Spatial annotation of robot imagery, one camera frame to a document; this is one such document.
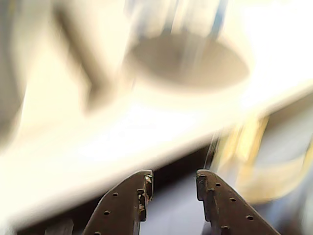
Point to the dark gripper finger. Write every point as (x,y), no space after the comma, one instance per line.
(230,213)
(117,210)

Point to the gold stove knob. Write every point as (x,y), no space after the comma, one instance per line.
(244,156)

